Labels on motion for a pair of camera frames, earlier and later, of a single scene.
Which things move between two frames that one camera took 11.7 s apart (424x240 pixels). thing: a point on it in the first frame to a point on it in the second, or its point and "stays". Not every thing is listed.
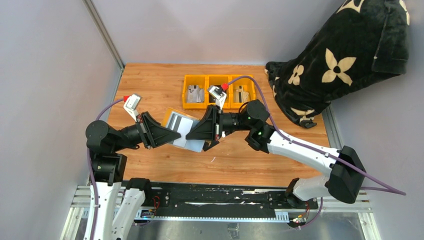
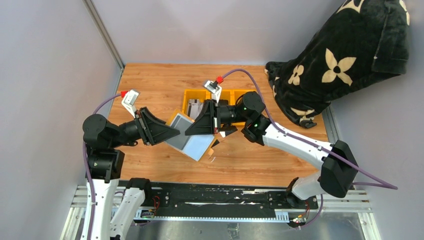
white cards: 195,94 to 194,108
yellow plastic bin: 200,80 to 201,94
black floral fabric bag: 365,41 stays
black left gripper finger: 159,135 stays
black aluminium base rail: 222,200 stays
